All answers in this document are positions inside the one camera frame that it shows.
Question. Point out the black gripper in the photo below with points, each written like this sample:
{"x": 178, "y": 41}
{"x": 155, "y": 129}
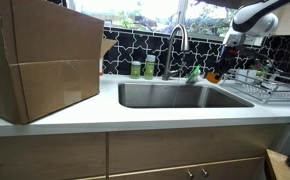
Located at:
{"x": 226, "y": 60}

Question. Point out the orange bowl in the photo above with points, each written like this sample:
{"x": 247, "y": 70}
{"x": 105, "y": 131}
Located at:
{"x": 211, "y": 77}

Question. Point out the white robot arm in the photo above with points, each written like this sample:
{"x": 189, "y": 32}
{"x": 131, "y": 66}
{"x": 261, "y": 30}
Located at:
{"x": 254, "y": 19}

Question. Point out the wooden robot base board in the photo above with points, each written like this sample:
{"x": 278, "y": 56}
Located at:
{"x": 275, "y": 166}

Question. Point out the stainless steel sink basin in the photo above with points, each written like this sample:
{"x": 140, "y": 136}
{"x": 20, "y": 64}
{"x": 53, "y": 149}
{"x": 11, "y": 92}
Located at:
{"x": 144, "y": 95}

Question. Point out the metal dish drying rack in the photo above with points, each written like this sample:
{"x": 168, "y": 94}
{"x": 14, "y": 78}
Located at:
{"x": 268, "y": 88}

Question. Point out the tall green soap bottle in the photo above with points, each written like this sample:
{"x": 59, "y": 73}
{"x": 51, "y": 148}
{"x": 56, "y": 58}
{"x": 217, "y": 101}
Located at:
{"x": 149, "y": 67}

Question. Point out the wooden cabinet front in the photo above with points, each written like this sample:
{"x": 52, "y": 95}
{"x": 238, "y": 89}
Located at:
{"x": 206, "y": 153}

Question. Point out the short green soap bottle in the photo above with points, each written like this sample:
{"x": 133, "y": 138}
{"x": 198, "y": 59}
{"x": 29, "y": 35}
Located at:
{"x": 135, "y": 69}

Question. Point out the large cardboard box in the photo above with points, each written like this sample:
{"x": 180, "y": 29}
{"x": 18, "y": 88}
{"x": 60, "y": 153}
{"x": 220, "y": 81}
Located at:
{"x": 49, "y": 58}

